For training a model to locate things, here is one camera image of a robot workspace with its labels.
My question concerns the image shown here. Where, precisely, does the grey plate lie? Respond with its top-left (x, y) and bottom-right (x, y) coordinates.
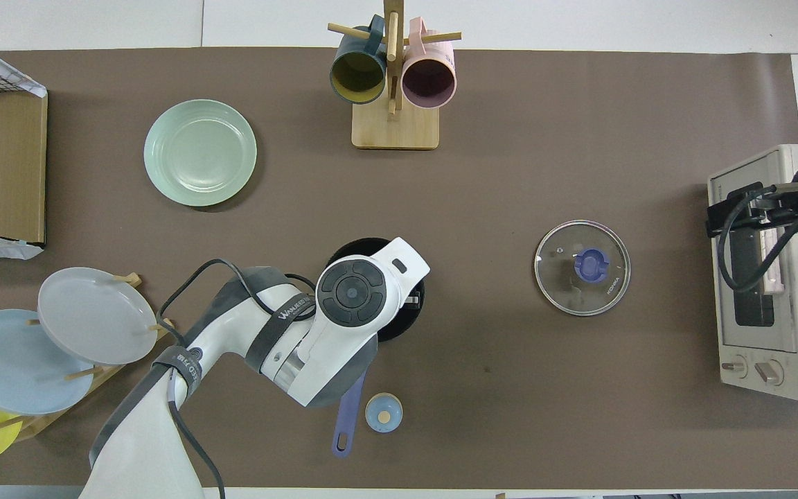
top-left (37, 267), bottom-right (159, 366)

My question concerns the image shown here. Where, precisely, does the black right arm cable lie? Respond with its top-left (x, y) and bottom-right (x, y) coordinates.
top-left (716, 182), bottom-right (798, 316)

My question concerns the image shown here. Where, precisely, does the light blue plate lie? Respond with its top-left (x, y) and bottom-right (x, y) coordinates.
top-left (0, 309), bottom-right (95, 416)

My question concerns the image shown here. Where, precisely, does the glass pot lid blue knob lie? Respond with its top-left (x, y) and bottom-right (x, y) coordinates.
top-left (534, 220), bottom-right (632, 317)

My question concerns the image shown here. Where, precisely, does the brown table mat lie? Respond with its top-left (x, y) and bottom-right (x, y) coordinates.
top-left (0, 47), bottom-right (798, 489)

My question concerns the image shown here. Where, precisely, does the white patterned cloth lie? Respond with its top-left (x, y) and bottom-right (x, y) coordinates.
top-left (0, 35), bottom-right (48, 98)

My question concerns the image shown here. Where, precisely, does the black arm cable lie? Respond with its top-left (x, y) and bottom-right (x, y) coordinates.
top-left (159, 259), bottom-right (318, 499)
top-left (716, 182), bottom-right (798, 316)

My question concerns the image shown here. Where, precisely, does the wooden plate rack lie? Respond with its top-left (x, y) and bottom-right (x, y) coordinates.
top-left (0, 272), bottom-right (175, 442)

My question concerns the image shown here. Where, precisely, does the wooden mug tree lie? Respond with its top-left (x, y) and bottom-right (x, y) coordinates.
top-left (328, 0), bottom-right (462, 150)

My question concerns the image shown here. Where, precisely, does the dark blue saucepan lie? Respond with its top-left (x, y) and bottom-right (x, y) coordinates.
top-left (319, 238), bottom-right (426, 458)

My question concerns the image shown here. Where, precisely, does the mint green plate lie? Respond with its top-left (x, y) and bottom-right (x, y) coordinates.
top-left (143, 99), bottom-right (258, 207)

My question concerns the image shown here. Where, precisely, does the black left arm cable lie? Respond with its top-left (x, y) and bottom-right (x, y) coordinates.
top-left (159, 259), bottom-right (318, 499)

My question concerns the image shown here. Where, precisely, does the pink ribbed mug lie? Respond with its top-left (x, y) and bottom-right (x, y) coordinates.
top-left (401, 17), bottom-right (457, 110)

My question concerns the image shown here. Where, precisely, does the dark teal mug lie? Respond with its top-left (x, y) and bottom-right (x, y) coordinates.
top-left (330, 15), bottom-right (388, 105)

